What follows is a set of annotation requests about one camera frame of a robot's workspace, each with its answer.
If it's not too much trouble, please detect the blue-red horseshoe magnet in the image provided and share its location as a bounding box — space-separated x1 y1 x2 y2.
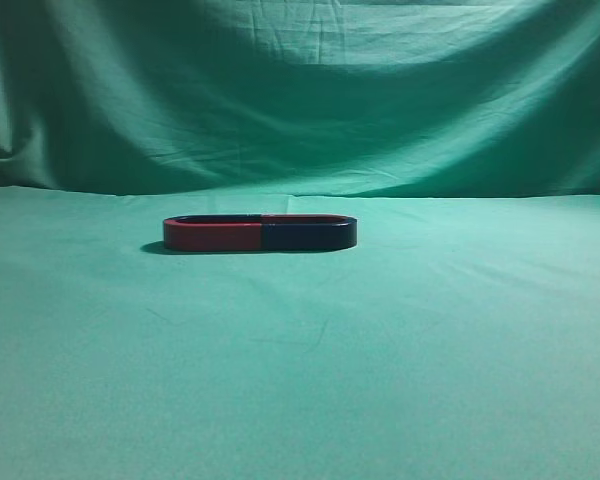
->
260 214 357 251

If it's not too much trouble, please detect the left red-blue horseshoe magnet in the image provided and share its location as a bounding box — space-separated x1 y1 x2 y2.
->
162 215 262 252

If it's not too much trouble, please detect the green cloth backdrop and cover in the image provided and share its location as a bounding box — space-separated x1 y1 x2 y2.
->
0 1 600 479

